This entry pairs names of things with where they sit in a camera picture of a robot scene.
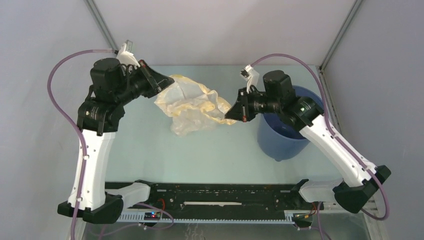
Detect left aluminium corner profile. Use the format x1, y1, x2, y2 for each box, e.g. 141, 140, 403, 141
83, 0, 119, 50

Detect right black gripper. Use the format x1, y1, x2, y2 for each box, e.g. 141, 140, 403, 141
226, 86, 282, 122

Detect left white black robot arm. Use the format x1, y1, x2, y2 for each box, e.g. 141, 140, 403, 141
57, 58, 175, 224

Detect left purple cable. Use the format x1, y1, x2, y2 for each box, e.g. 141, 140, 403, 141
47, 49, 117, 240

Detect aluminium corner profile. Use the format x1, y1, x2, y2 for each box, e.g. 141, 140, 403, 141
319, 0, 365, 72
83, 0, 119, 50

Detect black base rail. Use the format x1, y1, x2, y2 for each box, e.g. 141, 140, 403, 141
118, 182, 317, 224

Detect translucent white yellow trash bag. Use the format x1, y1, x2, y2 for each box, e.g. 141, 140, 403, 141
154, 74, 236, 136

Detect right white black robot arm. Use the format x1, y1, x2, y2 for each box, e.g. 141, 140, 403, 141
225, 66, 391, 214

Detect blue plastic trash bin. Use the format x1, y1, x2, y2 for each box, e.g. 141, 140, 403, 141
257, 85, 325, 162

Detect right aluminium corner profile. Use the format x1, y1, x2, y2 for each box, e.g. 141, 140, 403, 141
319, 0, 365, 72

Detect right circuit board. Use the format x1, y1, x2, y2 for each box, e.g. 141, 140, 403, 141
292, 213, 314, 222

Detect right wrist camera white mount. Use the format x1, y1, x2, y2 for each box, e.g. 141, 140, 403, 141
240, 64, 260, 93

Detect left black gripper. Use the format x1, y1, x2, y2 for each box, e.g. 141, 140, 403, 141
114, 59, 175, 106

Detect left circuit board with leds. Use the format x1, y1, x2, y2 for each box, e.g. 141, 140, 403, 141
143, 211, 162, 221

